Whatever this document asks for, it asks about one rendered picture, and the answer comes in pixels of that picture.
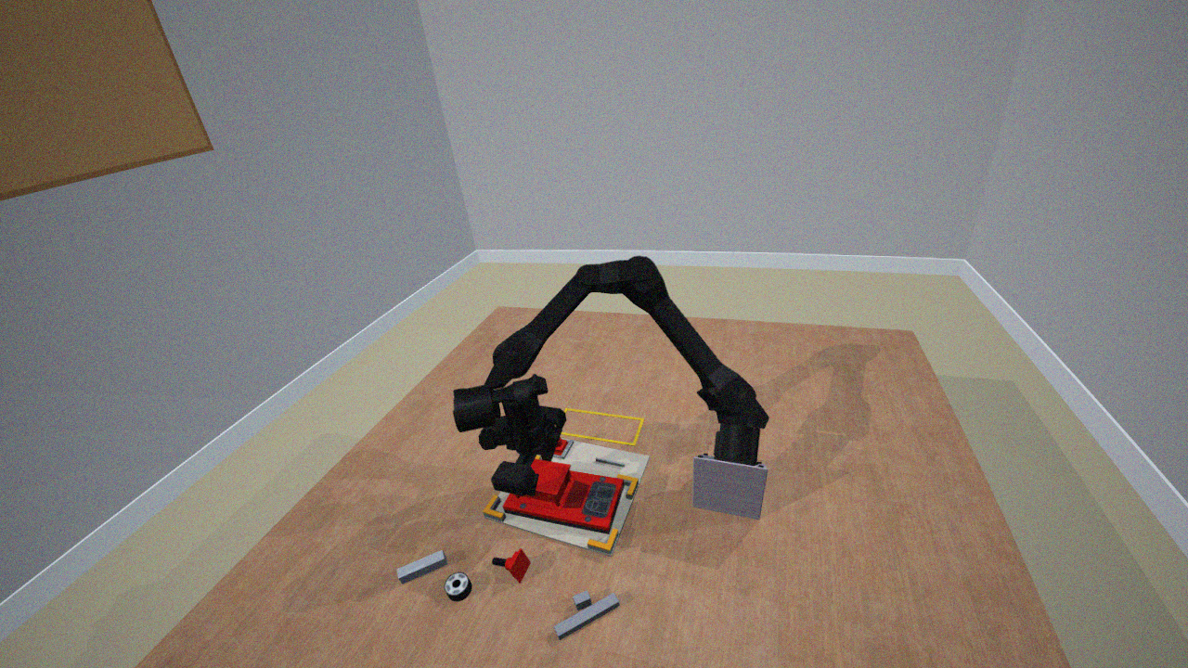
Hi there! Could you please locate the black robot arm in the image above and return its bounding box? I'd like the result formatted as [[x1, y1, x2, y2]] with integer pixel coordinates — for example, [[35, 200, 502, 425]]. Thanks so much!
[[453, 256, 769, 466]]

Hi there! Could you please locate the black toy car wheel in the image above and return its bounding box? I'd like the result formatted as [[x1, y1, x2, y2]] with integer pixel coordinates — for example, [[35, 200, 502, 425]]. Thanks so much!
[[444, 572, 470, 601]]

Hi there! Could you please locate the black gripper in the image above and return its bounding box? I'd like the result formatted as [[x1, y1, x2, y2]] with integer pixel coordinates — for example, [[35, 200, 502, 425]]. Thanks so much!
[[489, 407, 565, 496]]

